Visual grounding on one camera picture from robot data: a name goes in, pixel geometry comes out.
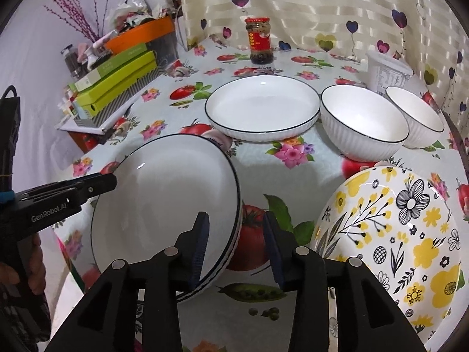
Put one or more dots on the person's left hand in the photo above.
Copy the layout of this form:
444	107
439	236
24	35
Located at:
36	253

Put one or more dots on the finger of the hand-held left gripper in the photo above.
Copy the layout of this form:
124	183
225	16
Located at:
97	185

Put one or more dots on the orange box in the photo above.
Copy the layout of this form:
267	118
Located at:
143	35

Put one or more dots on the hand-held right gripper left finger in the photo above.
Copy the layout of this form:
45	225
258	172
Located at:
199	249

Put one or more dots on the light green flat box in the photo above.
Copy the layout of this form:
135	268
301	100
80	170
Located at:
117	68

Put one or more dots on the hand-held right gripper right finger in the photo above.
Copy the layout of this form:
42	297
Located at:
273	249

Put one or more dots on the yellow floral plate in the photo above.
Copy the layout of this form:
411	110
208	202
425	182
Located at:
403	234

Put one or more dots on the white bowl black rim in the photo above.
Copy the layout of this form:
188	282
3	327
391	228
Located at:
362	121
417	117

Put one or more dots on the fruit and flower print tablecloth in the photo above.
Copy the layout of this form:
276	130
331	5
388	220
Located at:
256	168

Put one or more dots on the pink dried branches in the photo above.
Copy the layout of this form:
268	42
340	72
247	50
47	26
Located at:
78	14

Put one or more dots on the white plate black rim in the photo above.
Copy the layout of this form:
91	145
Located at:
157	198
226	253
262	106

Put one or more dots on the bright green flat box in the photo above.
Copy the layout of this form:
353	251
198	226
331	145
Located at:
117	90

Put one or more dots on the white plastic tub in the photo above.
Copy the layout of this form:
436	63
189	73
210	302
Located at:
388	73

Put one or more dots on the black white striped box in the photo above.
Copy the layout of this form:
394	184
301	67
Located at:
110	115

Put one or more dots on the red label sauce jar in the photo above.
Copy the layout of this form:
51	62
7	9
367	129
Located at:
259	40

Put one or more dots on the cream heart print curtain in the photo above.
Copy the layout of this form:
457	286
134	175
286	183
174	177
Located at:
311	7

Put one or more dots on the pile of packets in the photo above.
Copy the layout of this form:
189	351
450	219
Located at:
139	7

